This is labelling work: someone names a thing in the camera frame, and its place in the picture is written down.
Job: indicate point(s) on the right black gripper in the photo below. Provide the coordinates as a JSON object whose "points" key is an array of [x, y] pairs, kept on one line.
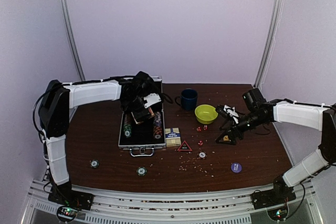
{"points": [[229, 131]]}

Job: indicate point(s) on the red white card deck box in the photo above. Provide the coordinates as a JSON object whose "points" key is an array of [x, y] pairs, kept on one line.
{"points": [[143, 115]]}

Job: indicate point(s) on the black red triangle all-in button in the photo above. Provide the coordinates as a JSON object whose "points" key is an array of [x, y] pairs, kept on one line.
{"points": [[184, 147]]}

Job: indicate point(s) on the silver aluminium poker case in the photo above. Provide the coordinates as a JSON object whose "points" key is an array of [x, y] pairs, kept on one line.
{"points": [[142, 142]]}

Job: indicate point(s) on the blue gold card deck box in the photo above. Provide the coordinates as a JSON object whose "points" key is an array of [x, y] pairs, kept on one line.
{"points": [[173, 137]]}

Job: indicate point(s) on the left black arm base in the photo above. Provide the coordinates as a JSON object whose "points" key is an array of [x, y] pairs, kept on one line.
{"points": [[65, 195]]}

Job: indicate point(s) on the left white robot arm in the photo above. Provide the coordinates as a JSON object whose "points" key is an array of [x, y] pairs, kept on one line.
{"points": [[55, 106]]}

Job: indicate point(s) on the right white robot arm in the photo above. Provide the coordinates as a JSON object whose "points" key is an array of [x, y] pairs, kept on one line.
{"points": [[318, 117]]}

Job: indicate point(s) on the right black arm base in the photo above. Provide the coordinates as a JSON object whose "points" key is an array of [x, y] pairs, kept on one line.
{"points": [[273, 197]]}

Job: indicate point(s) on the lime green bowl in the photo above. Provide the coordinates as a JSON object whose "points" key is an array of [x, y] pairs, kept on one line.
{"points": [[205, 114]]}

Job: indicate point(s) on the black red poker chip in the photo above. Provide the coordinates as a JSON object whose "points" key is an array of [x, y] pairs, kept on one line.
{"points": [[202, 155]]}

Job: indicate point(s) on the purple round button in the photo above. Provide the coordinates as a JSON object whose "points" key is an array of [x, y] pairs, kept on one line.
{"points": [[236, 167]]}

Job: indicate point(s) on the green chip stack in case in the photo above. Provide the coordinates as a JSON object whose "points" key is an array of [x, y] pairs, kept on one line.
{"points": [[127, 125]]}

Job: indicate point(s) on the dark blue mug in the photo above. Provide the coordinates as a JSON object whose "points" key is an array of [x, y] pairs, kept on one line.
{"points": [[187, 100]]}

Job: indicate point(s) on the green poker chip middle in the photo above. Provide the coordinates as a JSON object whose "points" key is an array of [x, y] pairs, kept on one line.
{"points": [[141, 171]]}

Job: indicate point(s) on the green poker chip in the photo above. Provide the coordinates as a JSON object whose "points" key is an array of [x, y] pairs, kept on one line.
{"points": [[94, 163], [141, 171]]}

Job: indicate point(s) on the green poker chip left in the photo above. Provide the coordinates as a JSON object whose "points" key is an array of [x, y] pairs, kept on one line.
{"points": [[94, 163]]}

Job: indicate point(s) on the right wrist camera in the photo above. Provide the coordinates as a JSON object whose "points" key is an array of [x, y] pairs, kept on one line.
{"points": [[253, 99]]}

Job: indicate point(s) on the left aluminium frame post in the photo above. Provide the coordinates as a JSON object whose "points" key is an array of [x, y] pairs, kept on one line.
{"points": [[71, 40]]}

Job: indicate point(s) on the aluminium frame post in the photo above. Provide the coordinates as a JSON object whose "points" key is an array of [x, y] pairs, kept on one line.
{"points": [[71, 40], [269, 44]]}

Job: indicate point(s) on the right aluminium frame post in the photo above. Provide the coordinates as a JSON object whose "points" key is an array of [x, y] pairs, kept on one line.
{"points": [[269, 44]]}

